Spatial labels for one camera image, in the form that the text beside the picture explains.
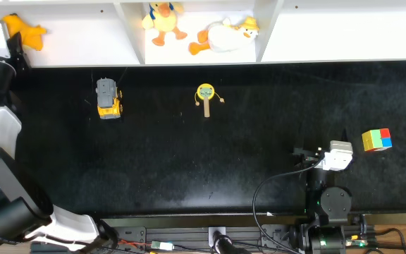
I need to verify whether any mounting rail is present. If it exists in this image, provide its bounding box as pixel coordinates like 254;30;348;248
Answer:
114;225;406;254

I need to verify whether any many-coloured puzzle cube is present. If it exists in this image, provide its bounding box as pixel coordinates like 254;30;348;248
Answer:
361;127;393;153

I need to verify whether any yellow rubber duck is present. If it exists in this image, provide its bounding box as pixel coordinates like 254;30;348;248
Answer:
1;13;47;52

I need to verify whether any white shelf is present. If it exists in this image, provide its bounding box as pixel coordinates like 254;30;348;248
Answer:
0;0;406;68

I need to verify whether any yellow wooden rattle drum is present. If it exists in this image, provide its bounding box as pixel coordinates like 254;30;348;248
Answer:
193;83;226;119

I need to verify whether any white plush duck yellow hat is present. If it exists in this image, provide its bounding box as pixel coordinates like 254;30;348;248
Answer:
187;16;260;56

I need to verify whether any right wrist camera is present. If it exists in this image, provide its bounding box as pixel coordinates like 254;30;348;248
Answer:
322;140;355;172

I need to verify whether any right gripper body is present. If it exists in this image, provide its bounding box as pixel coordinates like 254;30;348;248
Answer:
293;147;326;163

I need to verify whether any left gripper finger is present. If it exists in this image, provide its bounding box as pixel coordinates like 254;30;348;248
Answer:
7;31;32;70

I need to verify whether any grey and yellow toy truck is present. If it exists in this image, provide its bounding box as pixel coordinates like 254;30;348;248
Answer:
94;77;124;121

